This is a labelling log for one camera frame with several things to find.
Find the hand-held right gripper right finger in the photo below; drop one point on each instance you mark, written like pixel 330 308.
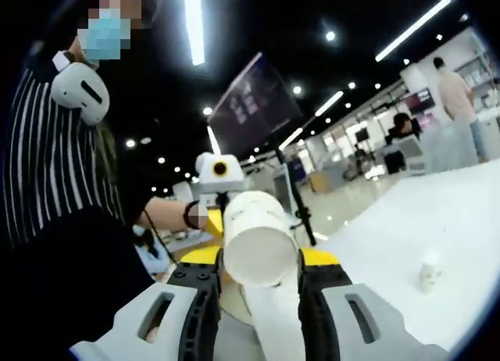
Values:
pixel 332 329

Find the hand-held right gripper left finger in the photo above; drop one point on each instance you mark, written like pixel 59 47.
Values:
pixel 156 329

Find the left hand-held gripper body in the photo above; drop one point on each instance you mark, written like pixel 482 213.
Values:
pixel 218 177

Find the paper cup with green print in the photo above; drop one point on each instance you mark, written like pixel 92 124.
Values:
pixel 259 255
pixel 431 273

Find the black wristband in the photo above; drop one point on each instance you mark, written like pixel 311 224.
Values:
pixel 189 216

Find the tan wooden cabinet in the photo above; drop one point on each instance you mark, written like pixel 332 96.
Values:
pixel 234 302

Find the black tripod stand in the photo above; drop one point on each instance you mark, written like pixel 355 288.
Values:
pixel 298 201

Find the dark display panel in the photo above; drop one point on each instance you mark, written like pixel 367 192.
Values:
pixel 258 103

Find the short ceiling light strip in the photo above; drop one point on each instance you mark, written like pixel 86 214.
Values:
pixel 330 103
pixel 297 138

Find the straight ceiling light strip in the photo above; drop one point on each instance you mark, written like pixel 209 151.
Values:
pixel 194 25

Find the white worn device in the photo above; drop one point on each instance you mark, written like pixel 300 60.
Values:
pixel 80 89

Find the grey partition panel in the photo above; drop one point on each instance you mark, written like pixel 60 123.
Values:
pixel 449 146

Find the long curved ceiling light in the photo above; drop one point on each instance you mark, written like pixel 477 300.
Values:
pixel 414 27

